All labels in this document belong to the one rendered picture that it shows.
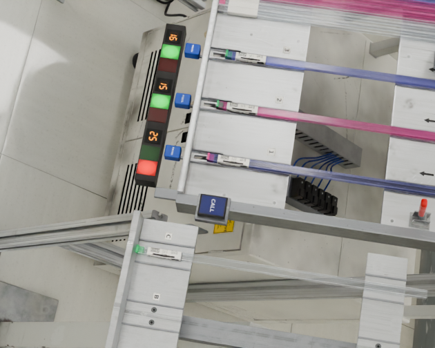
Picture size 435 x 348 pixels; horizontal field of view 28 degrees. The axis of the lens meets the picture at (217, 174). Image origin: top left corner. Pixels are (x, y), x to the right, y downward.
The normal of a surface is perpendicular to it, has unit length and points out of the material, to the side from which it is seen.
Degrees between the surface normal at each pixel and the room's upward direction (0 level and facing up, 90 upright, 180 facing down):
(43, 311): 0
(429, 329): 90
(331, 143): 0
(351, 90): 0
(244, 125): 47
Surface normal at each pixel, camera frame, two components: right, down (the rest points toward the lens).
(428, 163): -0.01, -0.33
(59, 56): 0.71, -0.12
